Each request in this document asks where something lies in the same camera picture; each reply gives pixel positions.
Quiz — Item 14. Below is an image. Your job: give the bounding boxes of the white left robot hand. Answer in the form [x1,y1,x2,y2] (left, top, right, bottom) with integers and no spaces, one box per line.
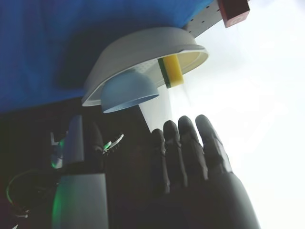
[53,114,262,229]

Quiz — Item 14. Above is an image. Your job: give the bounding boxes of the yellow sponge with green side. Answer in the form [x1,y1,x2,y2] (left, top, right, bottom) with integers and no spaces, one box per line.
[157,54,184,89]

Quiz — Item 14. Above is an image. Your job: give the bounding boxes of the light blue bowl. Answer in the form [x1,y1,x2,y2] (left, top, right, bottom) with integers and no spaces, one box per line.
[100,70,161,114]

